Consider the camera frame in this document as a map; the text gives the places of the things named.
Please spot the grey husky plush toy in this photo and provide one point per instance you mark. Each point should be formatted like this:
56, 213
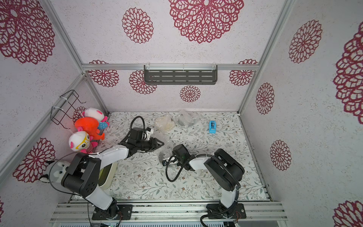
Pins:
55, 170

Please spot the cream rectangular bin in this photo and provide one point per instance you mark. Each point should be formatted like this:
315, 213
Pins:
106, 176

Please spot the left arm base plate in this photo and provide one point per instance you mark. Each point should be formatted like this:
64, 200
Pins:
124, 211

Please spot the white plush doll yellow glasses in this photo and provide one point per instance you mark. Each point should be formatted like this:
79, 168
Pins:
82, 142

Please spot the grey metal wall shelf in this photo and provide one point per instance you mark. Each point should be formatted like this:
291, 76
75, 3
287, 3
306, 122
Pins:
181, 75

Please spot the white pink plush toy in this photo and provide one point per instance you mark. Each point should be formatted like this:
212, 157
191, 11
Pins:
98, 115

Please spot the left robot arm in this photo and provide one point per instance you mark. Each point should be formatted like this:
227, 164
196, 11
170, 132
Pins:
81, 177

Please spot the red orange plush toy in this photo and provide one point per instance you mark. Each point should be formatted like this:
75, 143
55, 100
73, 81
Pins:
89, 125

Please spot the floral table mat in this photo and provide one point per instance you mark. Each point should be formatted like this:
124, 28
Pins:
142, 176

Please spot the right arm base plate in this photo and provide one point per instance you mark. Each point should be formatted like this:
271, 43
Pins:
219, 211

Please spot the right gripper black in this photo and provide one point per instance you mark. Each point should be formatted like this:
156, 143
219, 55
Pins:
172, 159

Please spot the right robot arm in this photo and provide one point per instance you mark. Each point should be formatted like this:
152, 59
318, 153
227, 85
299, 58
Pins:
226, 171

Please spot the black wire wall basket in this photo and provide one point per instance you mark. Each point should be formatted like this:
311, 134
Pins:
67, 109

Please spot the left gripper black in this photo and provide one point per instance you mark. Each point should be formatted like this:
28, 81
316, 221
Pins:
154, 144

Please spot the blue tape dispenser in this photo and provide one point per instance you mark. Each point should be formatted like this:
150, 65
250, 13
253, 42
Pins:
212, 127

